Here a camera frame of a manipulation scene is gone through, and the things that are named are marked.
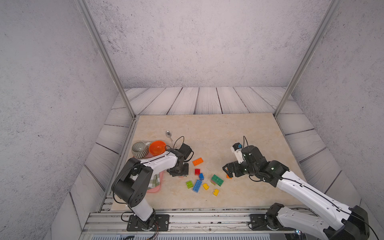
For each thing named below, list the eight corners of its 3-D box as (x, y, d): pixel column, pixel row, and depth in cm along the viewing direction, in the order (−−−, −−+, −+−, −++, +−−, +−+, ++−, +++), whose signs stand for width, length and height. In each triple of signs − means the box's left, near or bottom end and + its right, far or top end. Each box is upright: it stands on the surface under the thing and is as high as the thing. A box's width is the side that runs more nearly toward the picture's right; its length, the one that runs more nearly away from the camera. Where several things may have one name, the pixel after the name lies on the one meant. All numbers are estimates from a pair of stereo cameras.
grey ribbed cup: (133, 159, 99) (129, 153, 93) (136, 148, 105) (133, 141, 99) (149, 159, 99) (145, 153, 93) (151, 148, 105) (148, 141, 99)
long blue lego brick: (192, 190, 85) (192, 189, 83) (197, 180, 89) (197, 178, 87) (197, 193, 85) (197, 191, 83) (202, 182, 88) (202, 181, 86)
